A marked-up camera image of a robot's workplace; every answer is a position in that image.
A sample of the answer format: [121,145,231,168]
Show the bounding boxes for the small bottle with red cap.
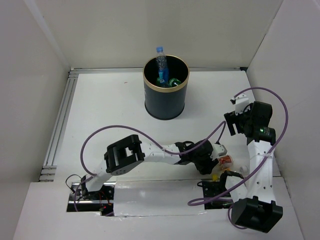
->
[217,155,234,168]

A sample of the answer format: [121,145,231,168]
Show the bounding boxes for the green plastic soda bottle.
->
[168,78,181,88]

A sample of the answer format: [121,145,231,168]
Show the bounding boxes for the clear bottle with blue cap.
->
[156,46,169,84]

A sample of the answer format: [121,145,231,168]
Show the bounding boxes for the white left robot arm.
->
[80,134,226,200]

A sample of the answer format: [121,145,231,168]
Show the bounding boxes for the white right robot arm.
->
[218,99,283,233]

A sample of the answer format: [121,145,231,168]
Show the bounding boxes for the dark blue gold-rimmed bin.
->
[142,55,190,120]

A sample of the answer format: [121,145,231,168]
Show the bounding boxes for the small bottle with yellow cap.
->
[211,174,220,182]

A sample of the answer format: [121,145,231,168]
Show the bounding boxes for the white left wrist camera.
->
[211,144,228,159]

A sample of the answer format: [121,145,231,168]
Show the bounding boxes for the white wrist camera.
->
[211,144,228,159]
[230,94,250,116]

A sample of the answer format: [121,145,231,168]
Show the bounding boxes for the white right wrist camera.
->
[230,94,250,116]

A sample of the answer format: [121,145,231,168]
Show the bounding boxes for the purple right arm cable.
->
[187,86,290,230]

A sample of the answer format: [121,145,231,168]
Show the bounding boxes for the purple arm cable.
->
[73,120,227,217]
[187,86,290,230]

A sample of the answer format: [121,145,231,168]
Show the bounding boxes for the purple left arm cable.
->
[73,120,227,217]

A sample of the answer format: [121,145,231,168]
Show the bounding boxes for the aluminium frame rail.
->
[39,68,250,182]

